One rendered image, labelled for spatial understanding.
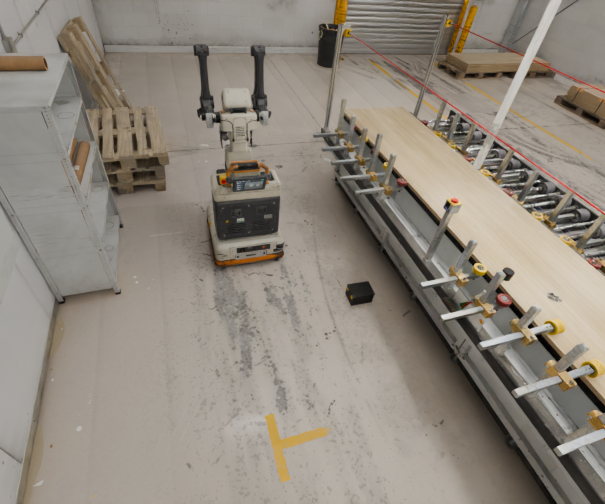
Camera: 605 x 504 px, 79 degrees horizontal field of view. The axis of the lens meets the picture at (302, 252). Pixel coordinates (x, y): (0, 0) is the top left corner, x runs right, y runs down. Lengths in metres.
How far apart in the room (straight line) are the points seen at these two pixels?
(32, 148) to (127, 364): 1.49
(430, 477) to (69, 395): 2.35
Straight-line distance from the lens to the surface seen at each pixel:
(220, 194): 2.92
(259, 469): 2.54
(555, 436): 2.34
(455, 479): 2.79
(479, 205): 3.15
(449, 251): 2.86
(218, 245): 3.20
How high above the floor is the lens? 2.45
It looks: 43 degrees down
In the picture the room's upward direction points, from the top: 7 degrees clockwise
